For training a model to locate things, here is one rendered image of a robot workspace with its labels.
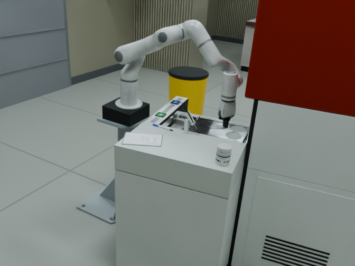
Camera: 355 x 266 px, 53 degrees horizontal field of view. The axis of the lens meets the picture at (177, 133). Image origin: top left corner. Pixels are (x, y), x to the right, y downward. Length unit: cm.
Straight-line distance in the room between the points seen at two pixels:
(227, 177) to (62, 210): 170
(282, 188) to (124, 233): 94
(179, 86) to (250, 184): 211
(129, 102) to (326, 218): 142
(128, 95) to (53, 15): 323
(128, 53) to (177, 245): 119
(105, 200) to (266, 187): 149
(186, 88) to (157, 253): 225
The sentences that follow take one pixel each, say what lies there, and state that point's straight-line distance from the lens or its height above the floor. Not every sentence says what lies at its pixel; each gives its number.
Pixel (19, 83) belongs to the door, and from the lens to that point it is 528.
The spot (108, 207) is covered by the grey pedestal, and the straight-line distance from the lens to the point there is 301.
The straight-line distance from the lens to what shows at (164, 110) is 235.
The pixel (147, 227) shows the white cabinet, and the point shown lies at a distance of 206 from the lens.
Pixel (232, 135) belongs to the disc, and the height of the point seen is 90.
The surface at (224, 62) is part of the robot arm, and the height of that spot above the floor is 136.
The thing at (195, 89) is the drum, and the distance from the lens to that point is 399.
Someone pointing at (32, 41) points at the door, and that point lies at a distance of 532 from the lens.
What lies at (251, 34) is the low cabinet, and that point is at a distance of 715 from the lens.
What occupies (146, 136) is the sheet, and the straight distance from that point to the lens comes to 195.
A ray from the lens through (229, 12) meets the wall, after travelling 1026.
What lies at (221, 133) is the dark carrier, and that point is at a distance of 223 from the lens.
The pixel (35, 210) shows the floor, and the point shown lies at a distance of 310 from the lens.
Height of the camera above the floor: 182
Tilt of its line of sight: 25 degrees down
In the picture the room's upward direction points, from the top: 4 degrees clockwise
